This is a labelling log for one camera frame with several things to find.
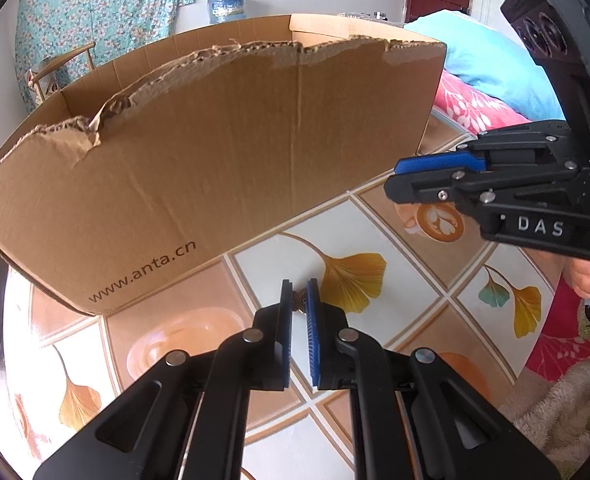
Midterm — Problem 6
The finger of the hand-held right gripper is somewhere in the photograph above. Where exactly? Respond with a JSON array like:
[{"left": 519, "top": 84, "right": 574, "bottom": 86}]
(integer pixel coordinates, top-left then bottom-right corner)
[
  {"left": 385, "top": 165, "right": 583, "bottom": 204},
  {"left": 395, "top": 120, "right": 570, "bottom": 175}
]

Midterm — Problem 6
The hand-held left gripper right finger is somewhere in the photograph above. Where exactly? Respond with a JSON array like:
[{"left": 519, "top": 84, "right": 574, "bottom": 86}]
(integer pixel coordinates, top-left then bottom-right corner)
[{"left": 305, "top": 279, "right": 560, "bottom": 480}]

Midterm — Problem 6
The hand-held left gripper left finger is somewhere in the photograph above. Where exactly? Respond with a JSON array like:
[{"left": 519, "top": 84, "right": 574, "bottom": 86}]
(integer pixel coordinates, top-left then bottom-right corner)
[{"left": 32, "top": 280, "right": 294, "bottom": 480}]

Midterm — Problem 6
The brown cardboard box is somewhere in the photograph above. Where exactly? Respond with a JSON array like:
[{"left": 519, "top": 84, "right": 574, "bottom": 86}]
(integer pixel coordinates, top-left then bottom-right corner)
[{"left": 0, "top": 13, "right": 448, "bottom": 317}]

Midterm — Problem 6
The pink floral blanket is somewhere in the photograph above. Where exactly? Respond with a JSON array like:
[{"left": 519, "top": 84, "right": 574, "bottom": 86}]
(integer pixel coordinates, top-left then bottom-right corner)
[{"left": 432, "top": 70, "right": 590, "bottom": 383}]

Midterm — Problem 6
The leaf and coffee print tablecloth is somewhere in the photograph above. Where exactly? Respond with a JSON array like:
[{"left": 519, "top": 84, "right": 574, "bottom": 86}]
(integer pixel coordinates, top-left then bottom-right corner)
[{"left": 2, "top": 110, "right": 580, "bottom": 480}]

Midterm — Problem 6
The blue quilt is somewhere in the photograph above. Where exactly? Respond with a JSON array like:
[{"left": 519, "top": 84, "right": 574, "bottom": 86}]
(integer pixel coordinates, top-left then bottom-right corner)
[{"left": 404, "top": 10, "right": 568, "bottom": 123}]

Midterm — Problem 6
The white fluffy garment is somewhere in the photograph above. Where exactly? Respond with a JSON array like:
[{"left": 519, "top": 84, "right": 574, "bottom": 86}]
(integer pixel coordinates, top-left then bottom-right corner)
[{"left": 500, "top": 310, "right": 590, "bottom": 480}]

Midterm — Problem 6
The blue water bottle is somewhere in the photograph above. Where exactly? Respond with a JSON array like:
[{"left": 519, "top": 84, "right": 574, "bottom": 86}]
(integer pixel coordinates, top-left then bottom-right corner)
[{"left": 207, "top": 0, "right": 248, "bottom": 25}]

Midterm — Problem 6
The wooden chair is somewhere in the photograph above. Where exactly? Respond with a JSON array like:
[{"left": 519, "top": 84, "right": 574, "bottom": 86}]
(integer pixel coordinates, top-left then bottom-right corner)
[{"left": 27, "top": 41, "right": 96, "bottom": 106}]

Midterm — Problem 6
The teal floral wall cloth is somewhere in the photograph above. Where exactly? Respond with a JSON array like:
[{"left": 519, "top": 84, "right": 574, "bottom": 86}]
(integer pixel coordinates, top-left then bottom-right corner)
[{"left": 15, "top": 0, "right": 194, "bottom": 111}]

